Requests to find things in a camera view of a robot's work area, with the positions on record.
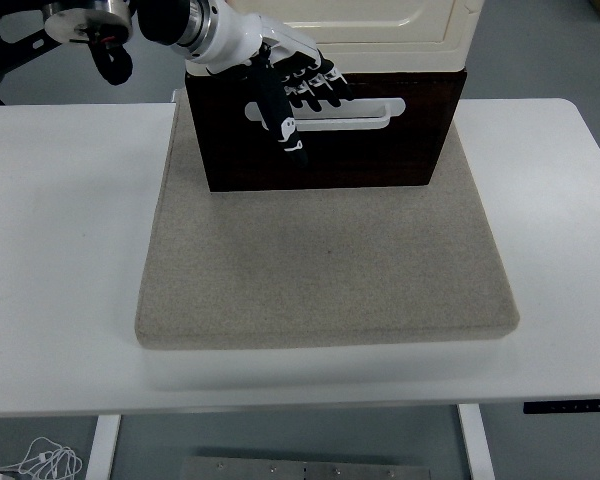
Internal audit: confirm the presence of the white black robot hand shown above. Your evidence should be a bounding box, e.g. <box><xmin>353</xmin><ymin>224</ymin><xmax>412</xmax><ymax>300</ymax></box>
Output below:
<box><xmin>185</xmin><ymin>0</ymin><xmax>355</xmax><ymax>165</ymax></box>

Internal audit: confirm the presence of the white drawer handle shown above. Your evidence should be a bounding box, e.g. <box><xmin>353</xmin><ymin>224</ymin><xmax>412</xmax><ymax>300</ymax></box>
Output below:
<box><xmin>243</xmin><ymin>97</ymin><xmax>408</xmax><ymax>133</ymax></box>

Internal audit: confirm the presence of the dark brown wooden drawer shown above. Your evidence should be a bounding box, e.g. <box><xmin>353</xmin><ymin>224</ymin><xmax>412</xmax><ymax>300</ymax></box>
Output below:
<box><xmin>198</xmin><ymin>81</ymin><xmax>458</xmax><ymax>188</ymax></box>

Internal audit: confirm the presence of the dark brown wooden drawer case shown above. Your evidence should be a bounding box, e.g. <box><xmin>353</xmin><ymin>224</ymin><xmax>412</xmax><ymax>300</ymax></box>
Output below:
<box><xmin>184</xmin><ymin>68</ymin><xmax>469</xmax><ymax>194</ymax></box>

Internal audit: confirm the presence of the beige fabric mat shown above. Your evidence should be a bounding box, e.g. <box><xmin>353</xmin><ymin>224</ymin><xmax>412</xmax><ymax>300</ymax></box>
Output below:
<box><xmin>133</xmin><ymin>89</ymin><xmax>523</xmax><ymax>351</ymax></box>

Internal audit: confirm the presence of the white table leg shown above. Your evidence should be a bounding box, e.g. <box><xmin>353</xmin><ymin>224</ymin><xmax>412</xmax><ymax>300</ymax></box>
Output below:
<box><xmin>456</xmin><ymin>403</ymin><xmax>497</xmax><ymax>480</ymax></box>
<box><xmin>83</xmin><ymin>413</ymin><xmax>124</xmax><ymax>480</ymax></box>

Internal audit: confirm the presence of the black table control panel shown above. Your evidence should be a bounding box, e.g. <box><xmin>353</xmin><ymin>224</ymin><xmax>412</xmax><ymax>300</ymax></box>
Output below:
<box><xmin>523</xmin><ymin>398</ymin><xmax>600</xmax><ymax>415</ymax></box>

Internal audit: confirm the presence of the white cable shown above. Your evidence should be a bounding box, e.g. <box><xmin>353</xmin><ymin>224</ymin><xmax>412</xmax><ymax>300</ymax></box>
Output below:
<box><xmin>16</xmin><ymin>435</ymin><xmax>84</xmax><ymax>480</ymax></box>

